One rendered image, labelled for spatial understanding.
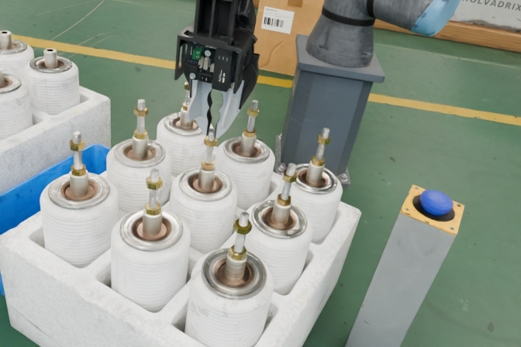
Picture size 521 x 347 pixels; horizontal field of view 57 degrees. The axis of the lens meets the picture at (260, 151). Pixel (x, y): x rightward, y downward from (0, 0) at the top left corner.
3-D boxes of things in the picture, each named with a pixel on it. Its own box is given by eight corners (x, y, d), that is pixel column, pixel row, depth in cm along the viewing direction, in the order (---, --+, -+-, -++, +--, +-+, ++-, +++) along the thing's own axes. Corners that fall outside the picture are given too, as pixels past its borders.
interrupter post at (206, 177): (206, 179, 69) (208, 160, 67) (217, 187, 68) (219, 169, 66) (193, 184, 68) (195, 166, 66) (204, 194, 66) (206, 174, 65)
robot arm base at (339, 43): (304, 37, 114) (312, -5, 109) (366, 47, 115) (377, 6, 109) (306, 60, 101) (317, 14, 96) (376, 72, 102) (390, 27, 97)
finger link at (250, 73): (215, 105, 60) (220, 39, 56) (219, 100, 62) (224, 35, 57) (251, 112, 60) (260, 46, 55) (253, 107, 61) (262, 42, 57)
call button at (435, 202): (419, 196, 63) (425, 184, 62) (450, 209, 62) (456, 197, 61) (413, 211, 60) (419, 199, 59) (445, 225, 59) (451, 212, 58)
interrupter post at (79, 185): (92, 195, 62) (91, 175, 61) (74, 200, 61) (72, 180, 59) (85, 185, 64) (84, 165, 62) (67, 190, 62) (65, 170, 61)
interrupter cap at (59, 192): (119, 200, 62) (119, 197, 62) (60, 218, 58) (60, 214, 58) (96, 170, 67) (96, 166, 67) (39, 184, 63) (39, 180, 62)
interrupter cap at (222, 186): (209, 165, 72) (209, 161, 72) (243, 191, 68) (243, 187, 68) (167, 181, 67) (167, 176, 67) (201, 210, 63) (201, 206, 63)
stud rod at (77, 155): (84, 184, 61) (81, 134, 57) (75, 185, 61) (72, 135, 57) (82, 180, 62) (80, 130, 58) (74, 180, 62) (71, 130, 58)
